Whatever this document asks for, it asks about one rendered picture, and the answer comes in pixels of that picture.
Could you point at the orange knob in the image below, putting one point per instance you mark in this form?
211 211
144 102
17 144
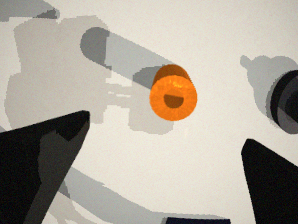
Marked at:
173 95

